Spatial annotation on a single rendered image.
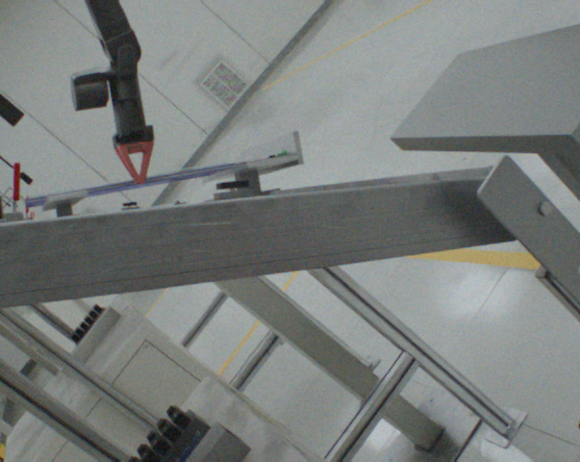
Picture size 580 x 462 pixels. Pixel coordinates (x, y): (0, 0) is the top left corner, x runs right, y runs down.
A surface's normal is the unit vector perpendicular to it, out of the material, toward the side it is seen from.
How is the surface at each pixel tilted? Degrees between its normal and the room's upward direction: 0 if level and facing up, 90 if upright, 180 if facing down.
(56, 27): 90
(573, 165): 90
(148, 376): 90
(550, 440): 0
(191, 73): 90
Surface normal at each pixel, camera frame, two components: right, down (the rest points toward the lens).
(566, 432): -0.72, -0.63
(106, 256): 0.34, 0.02
